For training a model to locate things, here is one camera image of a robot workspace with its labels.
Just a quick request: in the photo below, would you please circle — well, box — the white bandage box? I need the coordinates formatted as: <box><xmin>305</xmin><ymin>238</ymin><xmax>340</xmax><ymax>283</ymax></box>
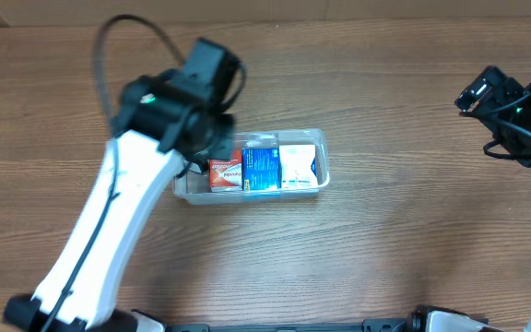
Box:
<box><xmin>278</xmin><ymin>145</ymin><xmax>318</xmax><ymax>189</ymax></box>

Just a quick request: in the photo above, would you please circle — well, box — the clear plastic container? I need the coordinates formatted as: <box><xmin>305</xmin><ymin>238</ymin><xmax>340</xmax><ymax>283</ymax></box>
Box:
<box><xmin>173</xmin><ymin>129</ymin><xmax>330</xmax><ymax>205</ymax></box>

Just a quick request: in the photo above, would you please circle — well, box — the red Panadol box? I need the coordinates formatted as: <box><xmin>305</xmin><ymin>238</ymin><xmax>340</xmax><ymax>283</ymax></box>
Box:
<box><xmin>209</xmin><ymin>149</ymin><xmax>242</xmax><ymax>192</ymax></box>

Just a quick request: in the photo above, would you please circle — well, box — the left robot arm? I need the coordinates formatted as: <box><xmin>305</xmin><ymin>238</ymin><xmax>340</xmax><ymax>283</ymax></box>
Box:
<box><xmin>3</xmin><ymin>39</ymin><xmax>246</xmax><ymax>332</ymax></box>

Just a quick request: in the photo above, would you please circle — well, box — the blue VapoDrops box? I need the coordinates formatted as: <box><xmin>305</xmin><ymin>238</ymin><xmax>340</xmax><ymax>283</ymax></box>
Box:
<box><xmin>242</xmin><ymin>148</ymin><xmax>281</xmax><ymax>192</ymax></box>

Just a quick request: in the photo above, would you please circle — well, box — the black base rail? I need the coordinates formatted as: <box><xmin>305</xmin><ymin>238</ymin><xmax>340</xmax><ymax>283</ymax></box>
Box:
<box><xmin>126</xmin><ymin>316</ymin><xmax>492</xmax><ymax>332</ymax></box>

